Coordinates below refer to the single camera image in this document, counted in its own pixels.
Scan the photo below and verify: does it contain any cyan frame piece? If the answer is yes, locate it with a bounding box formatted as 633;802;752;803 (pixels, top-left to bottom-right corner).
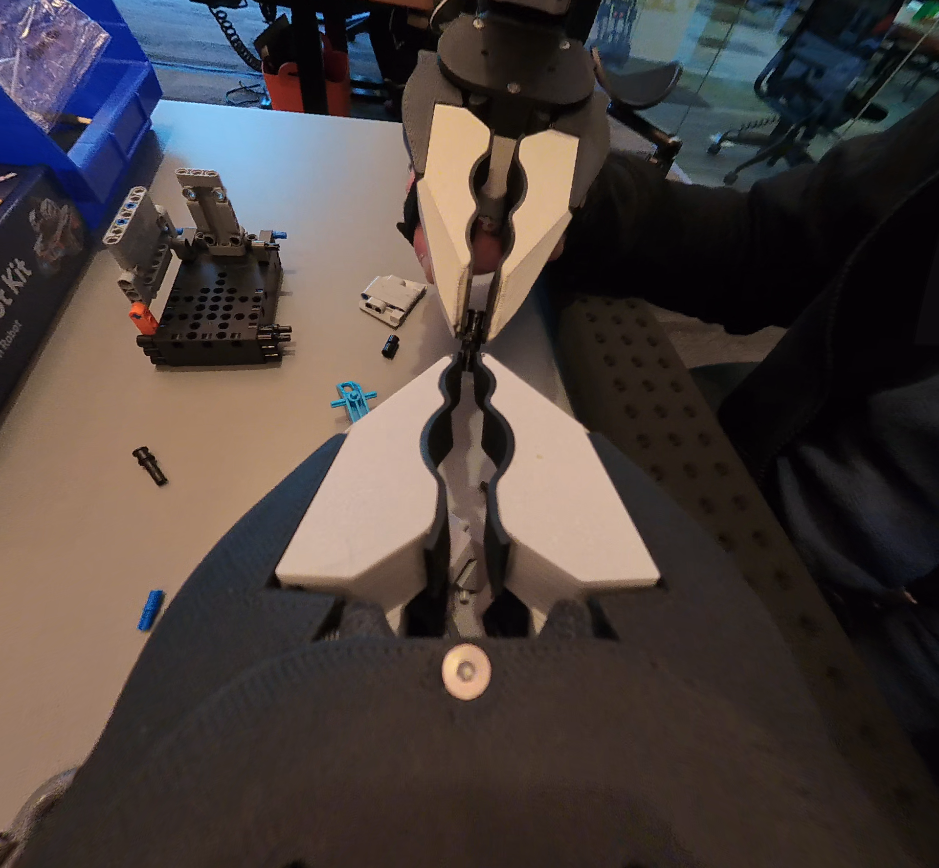
329;381;380;423

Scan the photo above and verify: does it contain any person's right forearm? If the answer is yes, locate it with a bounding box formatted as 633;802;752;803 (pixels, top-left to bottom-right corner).
565;105;939;338

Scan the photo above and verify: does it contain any blue plastic bin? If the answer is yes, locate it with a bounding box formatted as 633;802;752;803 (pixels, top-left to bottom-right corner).
0;0;164;232

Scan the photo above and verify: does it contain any black base plate assembly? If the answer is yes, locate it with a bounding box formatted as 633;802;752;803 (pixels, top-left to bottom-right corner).
106;168;293;368

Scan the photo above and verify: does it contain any black perforated panel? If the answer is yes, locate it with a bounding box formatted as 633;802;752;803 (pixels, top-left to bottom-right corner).
551;296;884;754

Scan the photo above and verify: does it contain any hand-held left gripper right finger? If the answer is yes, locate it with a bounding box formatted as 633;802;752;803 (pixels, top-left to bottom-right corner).
473;355;661;634

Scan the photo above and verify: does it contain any robot kit box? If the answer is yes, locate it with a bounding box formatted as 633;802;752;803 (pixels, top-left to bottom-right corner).
0;164;90;408

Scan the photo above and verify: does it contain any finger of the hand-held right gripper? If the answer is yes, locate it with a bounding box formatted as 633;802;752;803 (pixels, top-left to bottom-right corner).
417;102;503;323
482;123;586;342

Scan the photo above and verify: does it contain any clear plastic bag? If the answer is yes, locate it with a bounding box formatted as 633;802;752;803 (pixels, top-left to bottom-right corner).
0;0;112;137

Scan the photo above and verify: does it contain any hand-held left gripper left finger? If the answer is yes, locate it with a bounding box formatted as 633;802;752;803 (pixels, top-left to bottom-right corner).
276;355;470;634

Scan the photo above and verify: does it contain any person's dark clothing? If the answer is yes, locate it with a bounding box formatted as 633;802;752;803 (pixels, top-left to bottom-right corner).
716;120;939;825

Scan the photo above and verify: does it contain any pile of building kit parts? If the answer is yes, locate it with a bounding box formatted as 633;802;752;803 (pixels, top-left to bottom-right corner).
0;588;167;843

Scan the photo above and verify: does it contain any black office chair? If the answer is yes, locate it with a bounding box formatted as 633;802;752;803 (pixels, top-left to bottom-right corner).
711;0;928;188
595;0;686;167

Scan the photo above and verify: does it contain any person's right hand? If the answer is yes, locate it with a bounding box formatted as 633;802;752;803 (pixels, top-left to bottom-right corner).
467;211;512;266

